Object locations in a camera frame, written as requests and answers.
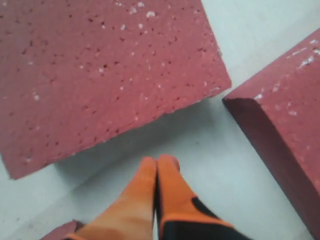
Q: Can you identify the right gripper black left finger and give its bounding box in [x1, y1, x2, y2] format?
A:
[65, 157, 157, 240]

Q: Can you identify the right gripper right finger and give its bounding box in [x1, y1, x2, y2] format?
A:
[155, 154, 248, 240]

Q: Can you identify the red lower middle right brick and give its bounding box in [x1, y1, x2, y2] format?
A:
[223, 30, 320, 240]

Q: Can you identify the red front left brick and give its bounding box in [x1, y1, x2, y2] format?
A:
[40, 219, 84, 240]

